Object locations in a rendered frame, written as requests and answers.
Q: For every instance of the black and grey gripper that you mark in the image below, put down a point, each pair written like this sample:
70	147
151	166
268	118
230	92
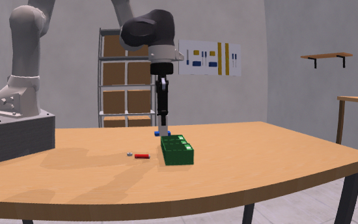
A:
162	69

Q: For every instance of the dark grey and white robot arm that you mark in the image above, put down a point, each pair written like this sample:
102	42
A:
19	98

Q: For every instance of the red aa battery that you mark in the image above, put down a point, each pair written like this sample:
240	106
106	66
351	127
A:
142	156

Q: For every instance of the green three-compartment bin rack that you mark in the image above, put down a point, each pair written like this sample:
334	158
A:
178	152

